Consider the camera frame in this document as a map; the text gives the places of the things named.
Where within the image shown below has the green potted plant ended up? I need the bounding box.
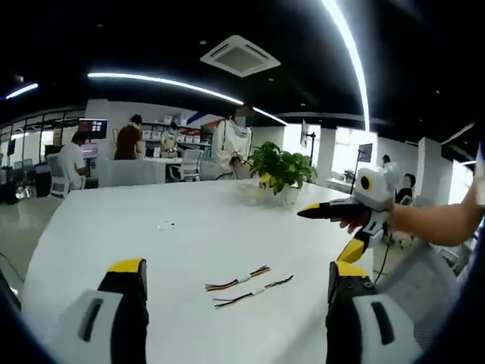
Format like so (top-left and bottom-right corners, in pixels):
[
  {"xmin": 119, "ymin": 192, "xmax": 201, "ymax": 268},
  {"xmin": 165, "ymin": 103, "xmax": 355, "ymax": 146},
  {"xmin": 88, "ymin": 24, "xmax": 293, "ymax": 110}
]
[{"xmin": 248, "ymin": 140, "xmax": 318, "ymax": 195}]

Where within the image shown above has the person's right hand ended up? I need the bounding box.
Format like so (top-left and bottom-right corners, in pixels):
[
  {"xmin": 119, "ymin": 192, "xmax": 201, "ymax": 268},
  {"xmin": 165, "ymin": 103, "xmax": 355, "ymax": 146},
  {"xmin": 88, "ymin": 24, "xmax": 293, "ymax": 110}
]
[{"xmin": 339, "ymin": 212, "xmax": 371, "ymax": 234}]

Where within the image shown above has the clear plastic container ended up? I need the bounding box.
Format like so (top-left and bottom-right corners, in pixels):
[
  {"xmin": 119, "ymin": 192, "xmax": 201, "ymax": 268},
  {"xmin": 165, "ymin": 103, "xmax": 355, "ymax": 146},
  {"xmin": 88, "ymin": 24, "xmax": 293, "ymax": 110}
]
[{"xmin": 235, "ymin": 178, "xmax": 268, "ymax": 206}]

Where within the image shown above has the black-wired JST connector cable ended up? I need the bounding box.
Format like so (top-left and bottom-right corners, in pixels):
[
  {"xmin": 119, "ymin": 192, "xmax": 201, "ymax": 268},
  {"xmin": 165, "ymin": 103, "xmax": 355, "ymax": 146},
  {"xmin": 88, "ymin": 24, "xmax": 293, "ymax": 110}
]
[{"xmin": 212, "ymin": 274, "xmax": 295, "ymax": 310}]

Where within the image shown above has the shelf with white boxes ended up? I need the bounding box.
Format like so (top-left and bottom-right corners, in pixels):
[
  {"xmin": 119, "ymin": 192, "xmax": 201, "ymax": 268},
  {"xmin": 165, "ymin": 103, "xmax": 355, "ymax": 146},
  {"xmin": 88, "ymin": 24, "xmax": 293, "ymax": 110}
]
[{"xmin": 140, "ymin": 120, "xmax": 214, "ymax": 153}]

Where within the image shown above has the ceiling air conditioner vent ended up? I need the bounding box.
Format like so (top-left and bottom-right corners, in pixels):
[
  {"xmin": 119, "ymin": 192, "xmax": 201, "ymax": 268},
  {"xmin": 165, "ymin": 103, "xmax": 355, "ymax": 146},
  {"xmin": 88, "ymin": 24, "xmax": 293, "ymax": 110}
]
[{"xmin": 199, "ymin": 34, "xmax": 282, "ymax": 79}]

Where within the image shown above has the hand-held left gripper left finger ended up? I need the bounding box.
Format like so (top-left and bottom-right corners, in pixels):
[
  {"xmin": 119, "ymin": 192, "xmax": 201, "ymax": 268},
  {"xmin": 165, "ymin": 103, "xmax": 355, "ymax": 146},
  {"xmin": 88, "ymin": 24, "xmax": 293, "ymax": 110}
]
[{"xmin": 51, "ymin": 257, "xmax": 149, "ymax": 364}]

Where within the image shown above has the long ceiling light strip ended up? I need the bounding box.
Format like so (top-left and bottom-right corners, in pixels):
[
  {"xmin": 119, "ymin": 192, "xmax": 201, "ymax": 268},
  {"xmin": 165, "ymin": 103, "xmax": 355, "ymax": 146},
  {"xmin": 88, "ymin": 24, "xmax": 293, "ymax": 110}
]
[{"xmin": 321, "ymin": 0, "xmax": 371, "ymax": 133}]

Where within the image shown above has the white plant pot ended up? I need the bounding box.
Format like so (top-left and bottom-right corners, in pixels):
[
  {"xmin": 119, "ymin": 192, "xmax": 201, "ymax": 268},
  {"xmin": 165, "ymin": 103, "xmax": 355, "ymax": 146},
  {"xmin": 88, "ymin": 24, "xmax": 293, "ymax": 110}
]
[{"xmin": 260, "ymin": 181, "xmax": 302, "ymax": 208}]

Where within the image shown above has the short ceiling light strip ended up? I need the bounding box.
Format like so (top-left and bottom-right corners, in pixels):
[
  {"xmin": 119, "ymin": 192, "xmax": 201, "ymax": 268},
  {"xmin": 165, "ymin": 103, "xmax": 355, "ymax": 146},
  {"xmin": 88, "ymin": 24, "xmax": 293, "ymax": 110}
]
[{"xmin": 5, "ymin": 83, "xmax": 39, "ymax": 101}]

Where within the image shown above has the white mesh office chair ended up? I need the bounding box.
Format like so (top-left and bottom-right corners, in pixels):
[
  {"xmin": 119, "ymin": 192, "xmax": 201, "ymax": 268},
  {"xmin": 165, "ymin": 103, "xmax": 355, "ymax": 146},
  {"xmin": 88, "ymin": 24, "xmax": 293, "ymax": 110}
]
[{"xmin": 377, "ymin": 239, "xmax": 468, "ymax": 344}]

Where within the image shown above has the wall screen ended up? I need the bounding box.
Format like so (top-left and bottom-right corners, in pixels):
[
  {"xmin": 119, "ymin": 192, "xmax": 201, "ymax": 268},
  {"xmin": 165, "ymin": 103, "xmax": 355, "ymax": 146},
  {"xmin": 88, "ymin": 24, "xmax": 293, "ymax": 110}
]
[{"xmin": 78, "ymin": 118, "xmax": 109, "ymax": 140}]

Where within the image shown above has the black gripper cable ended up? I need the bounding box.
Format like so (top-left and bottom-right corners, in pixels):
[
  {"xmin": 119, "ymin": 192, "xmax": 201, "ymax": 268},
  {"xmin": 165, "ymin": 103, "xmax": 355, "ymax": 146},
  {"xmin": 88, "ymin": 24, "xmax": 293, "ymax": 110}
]
[{"xmin": 374, "ymin": 226, "xmax": 394, "ymax": 286}]

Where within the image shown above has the orange-wired JST connector cable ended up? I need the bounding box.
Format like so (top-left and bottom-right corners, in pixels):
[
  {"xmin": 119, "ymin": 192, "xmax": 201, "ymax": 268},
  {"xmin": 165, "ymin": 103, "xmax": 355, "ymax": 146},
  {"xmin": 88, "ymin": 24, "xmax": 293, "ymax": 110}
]
[{"xmin": 204, "ymin": 265, "xmax": 273, "ymax": 293}]

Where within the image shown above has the monitor on black stand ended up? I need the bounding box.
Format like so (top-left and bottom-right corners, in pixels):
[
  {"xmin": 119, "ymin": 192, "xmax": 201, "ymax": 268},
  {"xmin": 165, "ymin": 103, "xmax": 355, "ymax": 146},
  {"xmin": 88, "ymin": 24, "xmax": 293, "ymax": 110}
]
[{"xmin": 300, "ymin": 118, "xmax": 318, "ymax": 168}]

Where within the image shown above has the white partition desk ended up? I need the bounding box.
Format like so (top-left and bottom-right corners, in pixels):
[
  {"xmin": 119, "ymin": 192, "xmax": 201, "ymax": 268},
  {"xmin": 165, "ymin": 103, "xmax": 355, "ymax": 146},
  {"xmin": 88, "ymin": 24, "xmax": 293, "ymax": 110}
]
[{"xmin": 92, "ymin": 157, "xmax": 183, "ymax": 188}]

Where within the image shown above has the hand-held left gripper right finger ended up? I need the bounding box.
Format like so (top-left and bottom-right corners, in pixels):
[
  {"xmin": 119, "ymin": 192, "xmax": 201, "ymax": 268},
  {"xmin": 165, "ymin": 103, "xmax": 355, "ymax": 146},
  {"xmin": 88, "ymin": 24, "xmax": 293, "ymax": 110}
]
[{"xmin": 324, "ymin": 260, "xmax": 424, "ymax": 364}]

